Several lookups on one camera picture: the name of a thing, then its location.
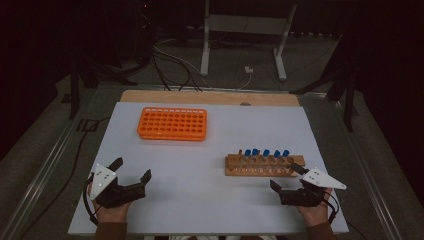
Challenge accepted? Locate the long black floor cable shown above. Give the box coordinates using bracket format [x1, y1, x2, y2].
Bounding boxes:
[18, 116, 113, 240]

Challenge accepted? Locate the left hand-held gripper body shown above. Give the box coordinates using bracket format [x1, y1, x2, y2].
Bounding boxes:
[89, 163, 147, 210]

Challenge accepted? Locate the black tripod stand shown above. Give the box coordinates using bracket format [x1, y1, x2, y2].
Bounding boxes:
[68, 54, 139, 120]
[289, 33, 359, 133]

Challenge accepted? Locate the person's right hand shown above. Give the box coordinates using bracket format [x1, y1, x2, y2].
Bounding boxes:
[295, 188, 335, 228]

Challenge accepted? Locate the person's left hand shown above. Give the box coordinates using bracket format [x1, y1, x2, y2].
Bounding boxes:
[92, 201, 133, 224]

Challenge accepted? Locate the orange plastic test tube rack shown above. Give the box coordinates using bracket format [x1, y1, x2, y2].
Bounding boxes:
[136, 106, 208, 142]

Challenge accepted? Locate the white floor cable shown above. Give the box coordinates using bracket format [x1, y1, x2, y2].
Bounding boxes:
[152, 44, 254, 90]

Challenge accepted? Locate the grey metal stand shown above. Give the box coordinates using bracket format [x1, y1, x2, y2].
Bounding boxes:
[199, 0, 298, 83]

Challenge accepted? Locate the black floor cable bundle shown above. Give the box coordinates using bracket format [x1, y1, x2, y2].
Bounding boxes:
[150, 49, 204, 93]

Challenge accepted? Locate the wooden test tube rack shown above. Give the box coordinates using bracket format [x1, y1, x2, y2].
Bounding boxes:
[224, 151, 306, 178]

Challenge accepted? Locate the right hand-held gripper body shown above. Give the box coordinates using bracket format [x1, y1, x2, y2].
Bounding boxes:
[279, 167, 348, 208]

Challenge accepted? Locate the right hand-held gripper cable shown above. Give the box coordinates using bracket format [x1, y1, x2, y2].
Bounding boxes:
[319, 191, 340, 225]

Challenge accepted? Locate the metal floor rail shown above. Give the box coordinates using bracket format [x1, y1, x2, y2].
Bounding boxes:
[328, 93, 406, 240]
[0, 88, 101, 240]

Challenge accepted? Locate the hand-held gripper cable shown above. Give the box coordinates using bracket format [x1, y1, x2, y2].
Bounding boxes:
[82, 173, 100, 227]
[319, 191, 340, 225]

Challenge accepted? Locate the white table mat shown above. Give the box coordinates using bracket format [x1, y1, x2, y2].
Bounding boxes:
[67, 101, 350, 236]

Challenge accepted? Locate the left hand-held gripper cable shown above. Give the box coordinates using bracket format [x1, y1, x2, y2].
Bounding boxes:
[82, 173, 100, 227]

